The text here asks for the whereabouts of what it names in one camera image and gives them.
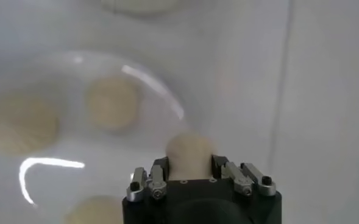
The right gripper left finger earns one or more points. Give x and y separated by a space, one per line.
158 182

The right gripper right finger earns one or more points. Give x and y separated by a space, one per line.
243 179

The white steamed baozi bun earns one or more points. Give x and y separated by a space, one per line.
17 124
189 152
97 211
112 103

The white round plate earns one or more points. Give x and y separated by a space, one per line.
69 140

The cream electric cooker base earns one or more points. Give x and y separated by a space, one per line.
139 5

